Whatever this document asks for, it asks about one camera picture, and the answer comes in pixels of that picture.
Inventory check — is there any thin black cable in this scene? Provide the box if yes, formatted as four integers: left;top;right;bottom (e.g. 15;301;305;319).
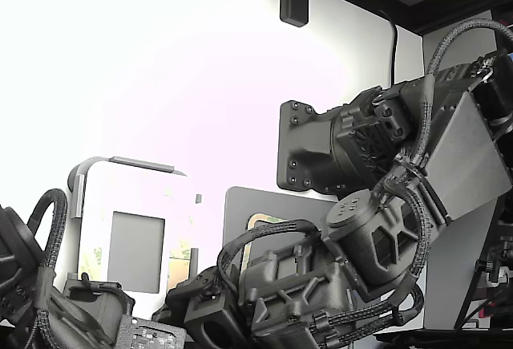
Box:
376;6;398;85

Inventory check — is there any white panel with window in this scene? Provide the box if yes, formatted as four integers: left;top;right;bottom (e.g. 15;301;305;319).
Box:
78;164;197;296

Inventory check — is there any braided black cable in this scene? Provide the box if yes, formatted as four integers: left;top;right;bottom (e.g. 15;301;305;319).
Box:
217;220;324;298
312;282;426;340
26;188;68;282
416;18;513;173

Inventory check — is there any dark circuit board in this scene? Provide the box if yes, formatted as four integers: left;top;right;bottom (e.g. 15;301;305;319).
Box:
115;315;186;349

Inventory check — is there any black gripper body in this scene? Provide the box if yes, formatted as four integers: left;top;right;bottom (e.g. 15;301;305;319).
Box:
0;204;134;349

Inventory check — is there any brown liner frame piece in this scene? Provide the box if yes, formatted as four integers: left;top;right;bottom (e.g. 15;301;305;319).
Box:
245;211;298;270

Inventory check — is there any black six-joint robot arm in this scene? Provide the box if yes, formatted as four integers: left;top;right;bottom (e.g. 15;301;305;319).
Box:
151;54;513;349

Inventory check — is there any grey printed fixture stand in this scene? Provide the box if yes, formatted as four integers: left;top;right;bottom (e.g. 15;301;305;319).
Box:
63;155;203;298

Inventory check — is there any grey flat tray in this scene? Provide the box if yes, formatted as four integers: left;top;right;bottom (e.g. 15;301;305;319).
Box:
223;186;341;286

